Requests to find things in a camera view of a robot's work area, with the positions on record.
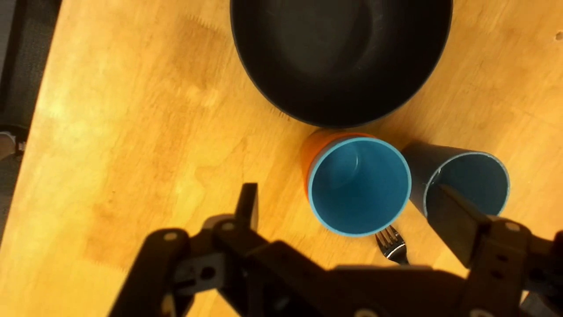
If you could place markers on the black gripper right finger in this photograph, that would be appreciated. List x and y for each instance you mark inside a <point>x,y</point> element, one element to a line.
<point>504,265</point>

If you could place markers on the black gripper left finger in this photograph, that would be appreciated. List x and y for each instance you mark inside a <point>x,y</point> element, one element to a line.
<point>200,265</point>

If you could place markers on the dark teal plastic cup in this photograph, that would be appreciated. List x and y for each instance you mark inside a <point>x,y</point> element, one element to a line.
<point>423,161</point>

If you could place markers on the orange plastic cup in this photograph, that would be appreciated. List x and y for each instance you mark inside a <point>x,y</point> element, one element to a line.
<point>311,154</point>

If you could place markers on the light blue plastic cup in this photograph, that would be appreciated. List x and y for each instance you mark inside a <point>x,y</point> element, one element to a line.
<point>358,188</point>

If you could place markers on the black fork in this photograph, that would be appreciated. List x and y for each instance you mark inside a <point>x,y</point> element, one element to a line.
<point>392,247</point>

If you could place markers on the black bowl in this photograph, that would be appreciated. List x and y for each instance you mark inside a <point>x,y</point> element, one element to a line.
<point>341,59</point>

